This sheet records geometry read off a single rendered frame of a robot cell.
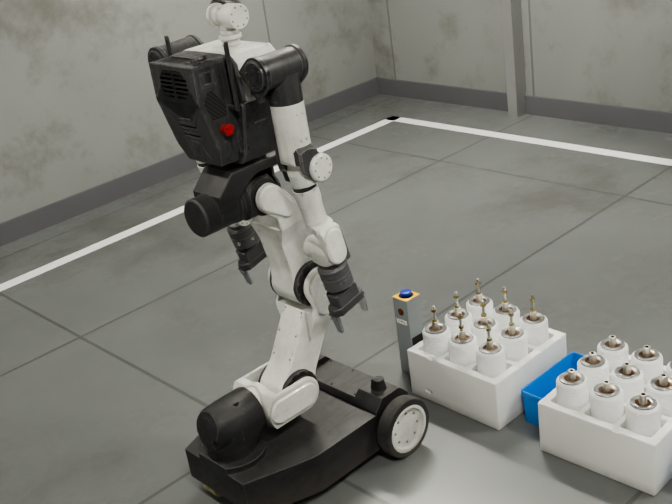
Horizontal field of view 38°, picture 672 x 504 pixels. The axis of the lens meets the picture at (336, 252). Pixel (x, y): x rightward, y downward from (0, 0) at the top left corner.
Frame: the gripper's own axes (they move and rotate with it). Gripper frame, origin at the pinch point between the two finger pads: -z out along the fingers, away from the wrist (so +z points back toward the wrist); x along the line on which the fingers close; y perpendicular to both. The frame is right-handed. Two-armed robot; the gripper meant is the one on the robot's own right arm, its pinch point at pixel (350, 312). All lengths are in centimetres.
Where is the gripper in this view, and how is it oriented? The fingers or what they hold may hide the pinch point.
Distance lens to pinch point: 283.2
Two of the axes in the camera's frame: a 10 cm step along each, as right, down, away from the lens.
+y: -6.8, -1.9, 7.1
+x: 6.7, -5.6, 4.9
